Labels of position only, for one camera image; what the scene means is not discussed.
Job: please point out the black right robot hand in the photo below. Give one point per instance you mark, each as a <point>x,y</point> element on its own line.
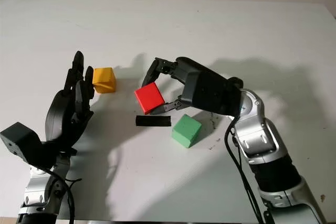
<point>186,65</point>

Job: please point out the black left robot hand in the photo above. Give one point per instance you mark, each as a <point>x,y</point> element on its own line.
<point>59,116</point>

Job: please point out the red wooden block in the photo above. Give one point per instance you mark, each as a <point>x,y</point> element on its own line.
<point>149,98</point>

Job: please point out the yellow wooden block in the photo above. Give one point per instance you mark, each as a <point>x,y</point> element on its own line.
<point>105,80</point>

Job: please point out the green wooden block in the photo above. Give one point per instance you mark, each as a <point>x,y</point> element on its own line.
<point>185,129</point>

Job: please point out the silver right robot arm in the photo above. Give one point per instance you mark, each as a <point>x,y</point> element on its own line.
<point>265,140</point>

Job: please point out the black tape strip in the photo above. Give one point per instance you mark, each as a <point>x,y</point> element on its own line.
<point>153,121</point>

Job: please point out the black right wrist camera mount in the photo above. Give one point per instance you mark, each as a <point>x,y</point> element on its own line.
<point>210,93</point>

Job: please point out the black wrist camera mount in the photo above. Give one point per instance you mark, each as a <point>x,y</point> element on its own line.
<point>210,93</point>
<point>19,140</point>

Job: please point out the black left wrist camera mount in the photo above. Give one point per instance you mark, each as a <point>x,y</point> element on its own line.
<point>19,140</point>

